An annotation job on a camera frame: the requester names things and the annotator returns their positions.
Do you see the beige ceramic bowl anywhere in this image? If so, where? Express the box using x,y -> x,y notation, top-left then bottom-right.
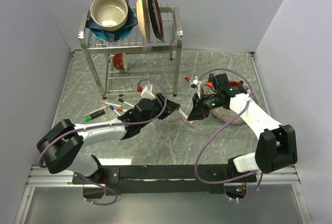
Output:
90,0 -> 129,32

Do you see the thin pink pen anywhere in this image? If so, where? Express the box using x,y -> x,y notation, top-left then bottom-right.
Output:
84,105 -> 108,116

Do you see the aluminium frame rail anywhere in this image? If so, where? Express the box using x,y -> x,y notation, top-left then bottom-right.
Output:
26,164 -> 300,187

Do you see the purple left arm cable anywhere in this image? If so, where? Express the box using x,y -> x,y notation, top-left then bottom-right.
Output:
37,78 -> 168,206

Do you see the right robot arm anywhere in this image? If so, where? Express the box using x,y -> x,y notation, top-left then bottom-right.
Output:
187,74 -> 298,182

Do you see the red cup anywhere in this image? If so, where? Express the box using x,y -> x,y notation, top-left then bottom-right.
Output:
230,81 -> 246,92

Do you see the pink highlighter pen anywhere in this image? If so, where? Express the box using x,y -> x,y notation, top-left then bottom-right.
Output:
182,118 -> 199,131

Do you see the speckled grey plate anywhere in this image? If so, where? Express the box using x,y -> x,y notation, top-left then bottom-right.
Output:
210,107 -> 245,125

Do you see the cream plate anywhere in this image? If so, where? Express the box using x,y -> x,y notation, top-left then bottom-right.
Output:
136,0 -> 150,43

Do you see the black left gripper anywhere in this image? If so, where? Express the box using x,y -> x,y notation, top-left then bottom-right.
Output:
140,92 -> 181,128

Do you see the black capped white marker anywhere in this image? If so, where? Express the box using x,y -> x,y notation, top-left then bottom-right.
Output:
117,98 -> 134,108

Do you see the steel dish rack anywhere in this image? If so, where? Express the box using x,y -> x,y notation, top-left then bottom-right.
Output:
78,7 -> 183,100

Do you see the blue wavy bowl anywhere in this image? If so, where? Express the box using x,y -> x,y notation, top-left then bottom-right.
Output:
86,0 -> 138,42

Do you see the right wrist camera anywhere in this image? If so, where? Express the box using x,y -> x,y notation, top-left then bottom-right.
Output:
190,79 -> 202,99

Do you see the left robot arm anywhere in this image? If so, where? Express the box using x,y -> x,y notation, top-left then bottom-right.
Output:
36,93 -> 180,184

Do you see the small red patterned bowl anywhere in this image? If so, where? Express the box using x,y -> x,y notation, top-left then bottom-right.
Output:
112,53 -> 128,72

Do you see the pink capped white marker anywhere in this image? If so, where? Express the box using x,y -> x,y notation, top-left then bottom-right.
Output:
100,101 -> 123,108

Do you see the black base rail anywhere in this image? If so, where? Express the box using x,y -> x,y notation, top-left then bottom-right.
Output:
72,164 -> 257,196

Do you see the dark red plate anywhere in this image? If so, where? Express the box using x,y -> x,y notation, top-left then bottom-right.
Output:
147,0 -> 164,42

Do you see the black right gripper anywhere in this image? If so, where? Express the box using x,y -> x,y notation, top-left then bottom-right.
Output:
187,92 -> 225,121

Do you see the green black marker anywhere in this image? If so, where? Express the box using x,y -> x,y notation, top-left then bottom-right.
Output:
84,110 -> 105,122

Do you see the blue capped white marker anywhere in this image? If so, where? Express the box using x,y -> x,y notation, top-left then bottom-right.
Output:
109,105 -> 121,116

